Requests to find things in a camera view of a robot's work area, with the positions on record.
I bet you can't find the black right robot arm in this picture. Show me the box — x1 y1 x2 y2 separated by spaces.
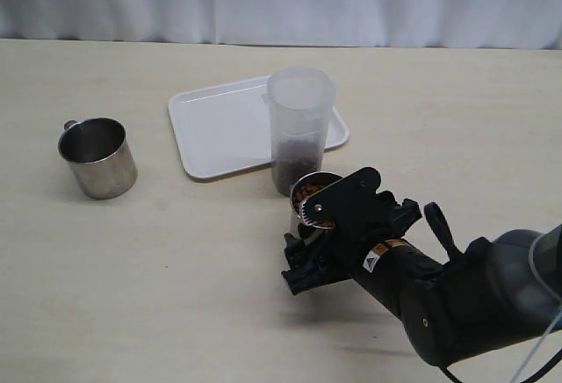
283 167 561 372

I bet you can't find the white curtain backdrop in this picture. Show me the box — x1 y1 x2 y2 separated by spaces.
1 0 561 49

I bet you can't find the clear plastic tall container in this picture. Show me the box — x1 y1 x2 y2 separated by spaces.
263 67 335 196

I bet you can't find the white plastic tray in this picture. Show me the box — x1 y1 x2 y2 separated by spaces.
169 76 349 180

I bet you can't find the white cable tie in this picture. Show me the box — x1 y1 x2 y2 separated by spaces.
510 225 561 382

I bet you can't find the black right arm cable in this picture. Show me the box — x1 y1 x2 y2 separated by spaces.
438 325 562 383

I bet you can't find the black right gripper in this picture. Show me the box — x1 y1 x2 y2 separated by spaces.
282 166 422 295

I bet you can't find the steel mug with kibble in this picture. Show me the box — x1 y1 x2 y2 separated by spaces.
287 171 346 243

